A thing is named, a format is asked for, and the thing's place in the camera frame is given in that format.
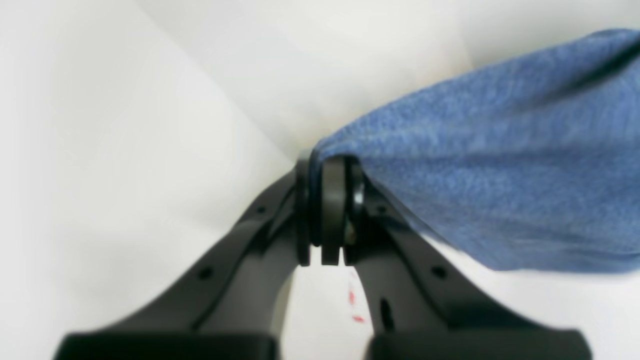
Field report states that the dark blue T-shirt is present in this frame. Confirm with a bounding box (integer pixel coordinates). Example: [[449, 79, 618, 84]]
[[311, 29, 640, 273]]

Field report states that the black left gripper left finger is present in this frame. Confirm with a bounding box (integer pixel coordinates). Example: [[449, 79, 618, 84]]
[[55, 159, 315, 360]]

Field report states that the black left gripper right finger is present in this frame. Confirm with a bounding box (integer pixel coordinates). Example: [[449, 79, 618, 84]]
[[320, 157, 593, 360]]

